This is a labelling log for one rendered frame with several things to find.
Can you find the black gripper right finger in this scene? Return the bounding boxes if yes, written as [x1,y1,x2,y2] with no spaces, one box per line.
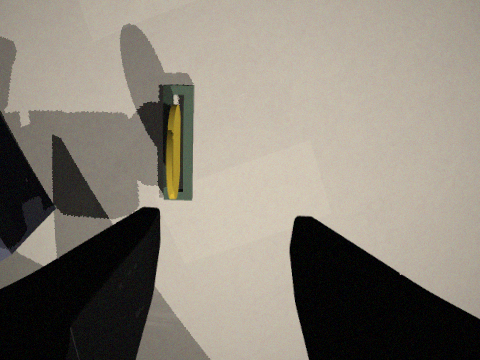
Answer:
[289,216,480,360]

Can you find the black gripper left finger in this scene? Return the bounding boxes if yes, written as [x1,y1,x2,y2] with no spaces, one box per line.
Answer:
[0,207,161,360]

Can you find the gold coin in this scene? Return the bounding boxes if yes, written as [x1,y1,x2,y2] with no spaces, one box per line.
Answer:
[167,104,181,199]

